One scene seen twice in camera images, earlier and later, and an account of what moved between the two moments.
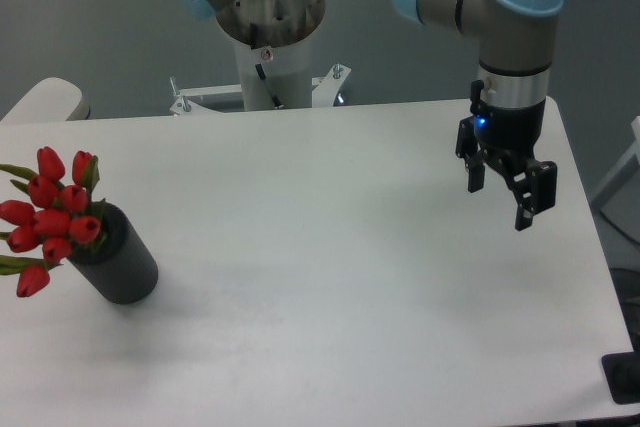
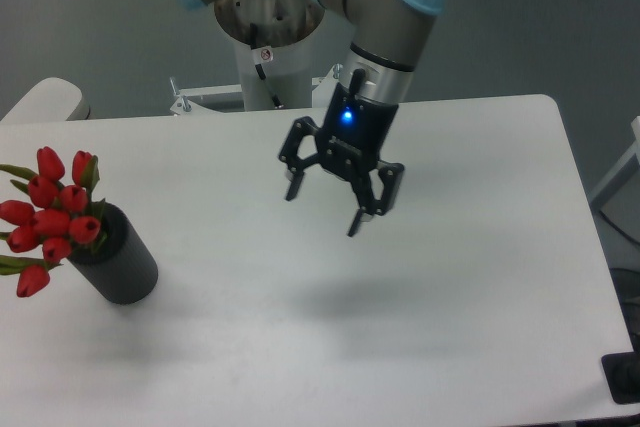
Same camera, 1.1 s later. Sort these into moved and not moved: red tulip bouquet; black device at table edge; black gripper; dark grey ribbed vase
Moved: black gripper
Not moved: red tulip bouquet; black device at table edge; dark grey ribbed vase
